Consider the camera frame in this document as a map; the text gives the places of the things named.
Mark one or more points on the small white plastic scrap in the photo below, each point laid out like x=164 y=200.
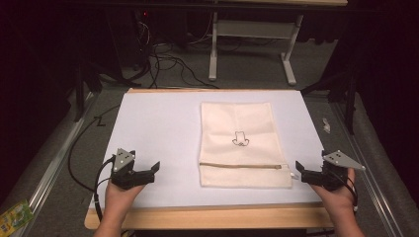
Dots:
x=326 y=125

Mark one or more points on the metal floor rail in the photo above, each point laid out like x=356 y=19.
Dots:
x=365 y=164
x=49 y=164

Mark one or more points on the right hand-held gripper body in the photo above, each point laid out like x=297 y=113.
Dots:
x=334 y=171

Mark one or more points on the white table mat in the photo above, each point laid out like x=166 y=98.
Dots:
x=158 y=131

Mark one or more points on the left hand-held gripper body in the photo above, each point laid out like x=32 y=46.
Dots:
x=126 y=174

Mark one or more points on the person's left hand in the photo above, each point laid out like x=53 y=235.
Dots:
x=120 y=199

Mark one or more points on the white metal desk frame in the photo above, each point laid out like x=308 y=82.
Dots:
x=253 y=29

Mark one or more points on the person's right hand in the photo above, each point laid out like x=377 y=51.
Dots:
x=337 y=197

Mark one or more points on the black tripod stand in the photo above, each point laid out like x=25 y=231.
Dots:
x=84 y=82
x=346 y=92

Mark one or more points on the green yellow packet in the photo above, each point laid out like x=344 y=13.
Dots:
x=14 y=218

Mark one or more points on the cream zipped cloth pouch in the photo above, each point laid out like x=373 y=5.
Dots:
x=242 y=144

